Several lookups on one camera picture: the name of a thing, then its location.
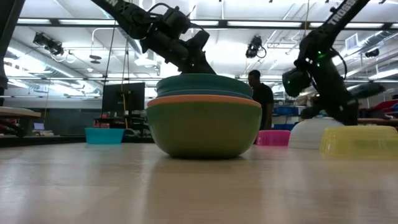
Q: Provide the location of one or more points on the small yellow bowl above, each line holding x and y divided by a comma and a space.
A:
360, 141

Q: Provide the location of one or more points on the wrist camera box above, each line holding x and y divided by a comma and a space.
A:
175, 19
297, 82

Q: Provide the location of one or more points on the overhead frame beam with lights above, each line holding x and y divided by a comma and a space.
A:
222, 23

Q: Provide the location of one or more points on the wooden work table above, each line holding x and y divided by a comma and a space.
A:
379, 120

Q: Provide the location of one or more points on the black ceiling-mounted camera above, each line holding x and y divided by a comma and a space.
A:
254, 46

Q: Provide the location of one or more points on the small cyan bowl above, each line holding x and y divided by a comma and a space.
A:
104, 136

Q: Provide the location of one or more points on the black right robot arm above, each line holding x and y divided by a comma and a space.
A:
335, 21

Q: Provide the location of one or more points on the large orange bowl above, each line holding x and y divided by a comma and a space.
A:
203, 99

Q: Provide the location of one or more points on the large green bowl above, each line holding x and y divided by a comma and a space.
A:
203, 130

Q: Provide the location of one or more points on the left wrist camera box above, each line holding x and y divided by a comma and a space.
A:
175, 19

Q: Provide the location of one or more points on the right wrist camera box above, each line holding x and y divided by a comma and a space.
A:
297, 82

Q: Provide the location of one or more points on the teal bowl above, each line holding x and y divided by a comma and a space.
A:
203, 82

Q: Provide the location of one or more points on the blue bowl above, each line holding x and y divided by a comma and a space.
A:
203, 92

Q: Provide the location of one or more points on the white bowl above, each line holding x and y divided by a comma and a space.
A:
306, 133

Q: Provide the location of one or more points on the small pink bowl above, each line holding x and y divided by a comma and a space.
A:
273, 138

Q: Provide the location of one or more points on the black ceiling light rig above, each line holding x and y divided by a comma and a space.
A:
48, 43

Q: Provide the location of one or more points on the black monitor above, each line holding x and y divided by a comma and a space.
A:
122, 97

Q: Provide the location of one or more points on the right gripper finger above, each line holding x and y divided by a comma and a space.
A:
367, 90
312, 112

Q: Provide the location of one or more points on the black frame post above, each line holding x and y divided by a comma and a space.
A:
9, 31

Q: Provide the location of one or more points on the blue storage bins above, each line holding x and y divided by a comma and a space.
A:
289, 112

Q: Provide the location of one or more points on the person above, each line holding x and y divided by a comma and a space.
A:
262, 99

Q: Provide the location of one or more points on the ceiling air vent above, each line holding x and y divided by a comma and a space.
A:
351, 41

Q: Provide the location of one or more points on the red shelf boxes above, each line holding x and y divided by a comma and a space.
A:
102, 124

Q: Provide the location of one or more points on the wooden side table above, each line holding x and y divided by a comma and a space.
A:
18, 112

